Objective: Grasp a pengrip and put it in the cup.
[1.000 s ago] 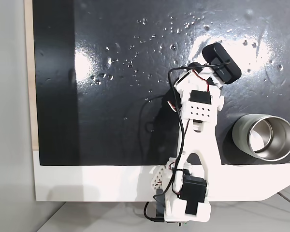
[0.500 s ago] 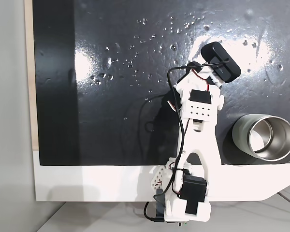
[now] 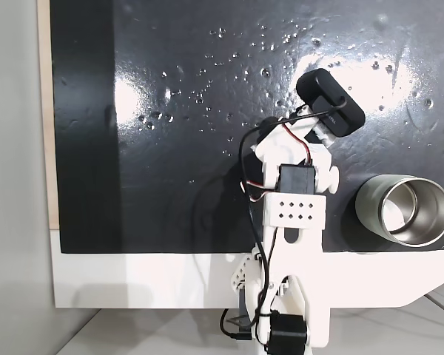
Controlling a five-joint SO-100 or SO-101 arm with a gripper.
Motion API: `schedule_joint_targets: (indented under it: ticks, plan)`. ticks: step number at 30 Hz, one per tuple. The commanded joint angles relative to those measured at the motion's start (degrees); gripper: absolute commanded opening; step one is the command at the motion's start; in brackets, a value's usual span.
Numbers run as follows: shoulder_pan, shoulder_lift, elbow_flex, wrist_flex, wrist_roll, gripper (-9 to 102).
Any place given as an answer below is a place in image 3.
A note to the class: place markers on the stainless steel cup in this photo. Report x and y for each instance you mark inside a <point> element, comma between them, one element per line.
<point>370,207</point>

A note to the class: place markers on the black rubber mat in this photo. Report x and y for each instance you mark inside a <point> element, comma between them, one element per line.
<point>170,185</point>

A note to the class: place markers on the pale wooden board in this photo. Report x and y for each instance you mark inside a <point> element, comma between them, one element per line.
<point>44,111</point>

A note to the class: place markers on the black camera box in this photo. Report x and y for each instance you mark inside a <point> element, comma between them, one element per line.
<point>333,103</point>

